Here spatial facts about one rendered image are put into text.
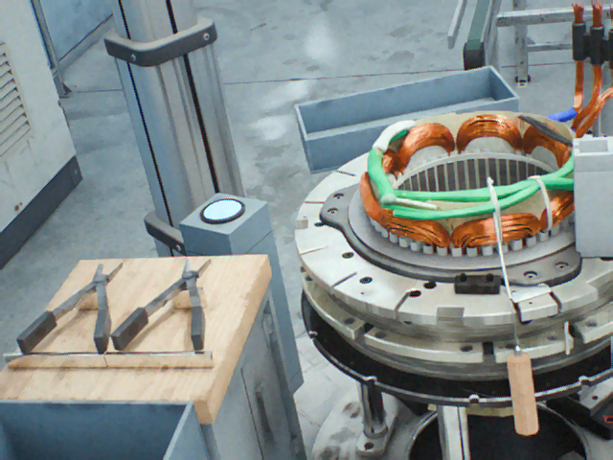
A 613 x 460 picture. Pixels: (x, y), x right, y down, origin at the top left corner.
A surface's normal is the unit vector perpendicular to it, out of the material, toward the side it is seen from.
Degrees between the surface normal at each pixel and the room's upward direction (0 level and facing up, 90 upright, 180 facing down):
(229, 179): 90
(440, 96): 90
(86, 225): 0
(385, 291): 0
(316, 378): 0
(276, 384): 90
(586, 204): 90
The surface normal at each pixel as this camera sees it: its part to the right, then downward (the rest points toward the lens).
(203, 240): -0.55, 0.49
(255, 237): 0.82, 0.16
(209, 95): 0.62, 0.30
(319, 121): 0.11, 0.48
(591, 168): -0.21, 0.52
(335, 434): -0.16, -0.85
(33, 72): 0.96, 0.00
